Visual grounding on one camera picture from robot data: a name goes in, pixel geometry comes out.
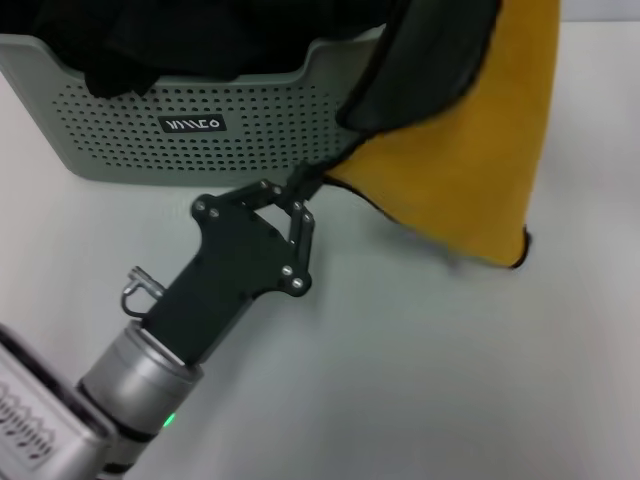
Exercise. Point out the dark towel pile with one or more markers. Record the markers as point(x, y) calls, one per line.
point(200, 35)

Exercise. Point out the green perforated storage box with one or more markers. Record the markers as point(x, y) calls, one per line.
point(280, 125)

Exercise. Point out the yellow towel with black edge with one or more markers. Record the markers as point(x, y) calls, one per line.
point(465, 175)

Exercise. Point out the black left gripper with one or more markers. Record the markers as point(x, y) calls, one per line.
point(235, 265)

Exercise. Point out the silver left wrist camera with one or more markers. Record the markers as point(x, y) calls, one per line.
point(40, 410)

